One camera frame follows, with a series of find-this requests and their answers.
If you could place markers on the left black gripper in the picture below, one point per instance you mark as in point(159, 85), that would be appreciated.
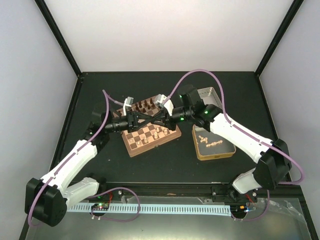
point(133, 124)

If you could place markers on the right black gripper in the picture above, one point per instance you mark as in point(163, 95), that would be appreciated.
point(168, 123)

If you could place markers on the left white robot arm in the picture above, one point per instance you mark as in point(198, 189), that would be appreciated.
point(48, 198)

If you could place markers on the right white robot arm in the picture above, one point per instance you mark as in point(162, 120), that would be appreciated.
point(270, 156)

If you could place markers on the wooden chess board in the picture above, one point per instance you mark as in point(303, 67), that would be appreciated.
point(131, 138)

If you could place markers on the light chess piece pile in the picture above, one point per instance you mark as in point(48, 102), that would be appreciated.
point(208, 143)

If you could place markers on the left small circuit board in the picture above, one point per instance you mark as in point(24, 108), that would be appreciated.
point(100, 207)

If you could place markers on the small circuit board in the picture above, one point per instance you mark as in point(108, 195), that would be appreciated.
point(237, 209)
point(100, 207)

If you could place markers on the right small circuit board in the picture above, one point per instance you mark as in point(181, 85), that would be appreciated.
point(237, 209)

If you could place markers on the gold metal tin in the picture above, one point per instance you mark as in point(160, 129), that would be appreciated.
point(203, 153)

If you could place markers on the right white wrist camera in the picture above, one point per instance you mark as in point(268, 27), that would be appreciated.
point(164, 102)

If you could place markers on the black mounting rail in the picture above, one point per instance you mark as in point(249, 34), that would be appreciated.
point(218, 192)

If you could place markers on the light blue cable duct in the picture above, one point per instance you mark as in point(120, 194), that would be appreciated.
point(167, 209)

